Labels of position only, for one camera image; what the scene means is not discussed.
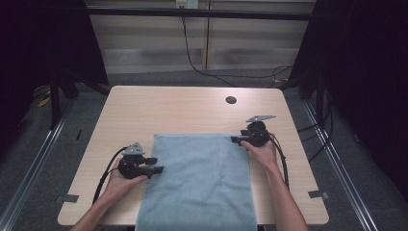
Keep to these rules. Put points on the grey tape piece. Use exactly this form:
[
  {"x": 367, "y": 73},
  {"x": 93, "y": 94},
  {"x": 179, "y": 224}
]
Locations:
[
  {"x": 318, "y": 194},
  {"x": 68, "y": 198}
]

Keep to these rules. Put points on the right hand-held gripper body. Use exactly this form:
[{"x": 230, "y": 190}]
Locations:
[{"x": 258, "y": 134}]

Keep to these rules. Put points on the yellow floor strip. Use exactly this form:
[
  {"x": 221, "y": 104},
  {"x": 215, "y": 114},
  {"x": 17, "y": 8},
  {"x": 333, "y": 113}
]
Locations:
[{"x": 43, "y": 102}]

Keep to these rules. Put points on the metal floor rail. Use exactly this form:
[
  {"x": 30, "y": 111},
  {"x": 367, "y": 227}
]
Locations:
[
  {"x": 340, "y": 173},
  {"x": 32, "y": 173}
]

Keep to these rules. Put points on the white wall outlet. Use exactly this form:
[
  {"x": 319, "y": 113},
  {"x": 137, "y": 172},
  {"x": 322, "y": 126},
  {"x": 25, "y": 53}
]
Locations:
[{"x": 187, "y": 4}]

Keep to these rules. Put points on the person's left hand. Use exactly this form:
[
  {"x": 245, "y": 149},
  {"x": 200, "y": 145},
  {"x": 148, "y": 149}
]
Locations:
[{"x": 120, "y": 186}]

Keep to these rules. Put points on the person's right hand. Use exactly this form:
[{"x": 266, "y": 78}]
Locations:
[{"x": 263, "y": 155}]

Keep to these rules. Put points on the black metal stand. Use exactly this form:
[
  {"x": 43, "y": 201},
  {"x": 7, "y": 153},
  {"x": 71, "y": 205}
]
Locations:
[{"x": 55, "y": 102}]

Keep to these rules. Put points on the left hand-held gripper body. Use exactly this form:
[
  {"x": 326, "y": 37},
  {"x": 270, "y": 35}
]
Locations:
[{"x": 132, "y": 168}]

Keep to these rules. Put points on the light blue towel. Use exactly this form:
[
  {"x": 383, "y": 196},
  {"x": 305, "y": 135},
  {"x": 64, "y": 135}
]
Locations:
[{"x": 198, "y": 186}]

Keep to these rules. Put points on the dark curtain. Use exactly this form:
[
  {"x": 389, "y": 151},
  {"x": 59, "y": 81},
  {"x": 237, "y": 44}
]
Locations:
[
  {"x": 369, "y": 80},
  {"x": 41, "y": 41}
]

